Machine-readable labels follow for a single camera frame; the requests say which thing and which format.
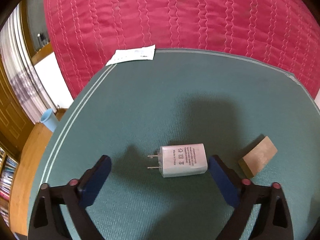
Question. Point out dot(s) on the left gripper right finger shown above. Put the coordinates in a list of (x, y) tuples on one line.
[(273, 220)]

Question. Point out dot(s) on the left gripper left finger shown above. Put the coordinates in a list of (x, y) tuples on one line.
[(47, 221)]

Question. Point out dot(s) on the plain rectangular wooden block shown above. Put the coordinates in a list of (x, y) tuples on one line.
[(257, 158)]

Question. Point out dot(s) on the white USB power adapter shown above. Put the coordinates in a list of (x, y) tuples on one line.
[(180, 160)]

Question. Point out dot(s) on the wooden bookshelf with books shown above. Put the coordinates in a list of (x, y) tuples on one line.
[(8, 169)]

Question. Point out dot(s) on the light blue cup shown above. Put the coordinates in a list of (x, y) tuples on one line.
[(49, 120)]

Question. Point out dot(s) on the white curtain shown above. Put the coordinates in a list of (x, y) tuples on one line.
[(20, 71)]

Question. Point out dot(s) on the white paper slip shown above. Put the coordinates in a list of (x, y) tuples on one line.
[(135, 54)]

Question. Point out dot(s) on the red quilted cover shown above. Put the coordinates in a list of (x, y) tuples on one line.
[(85, 33)]

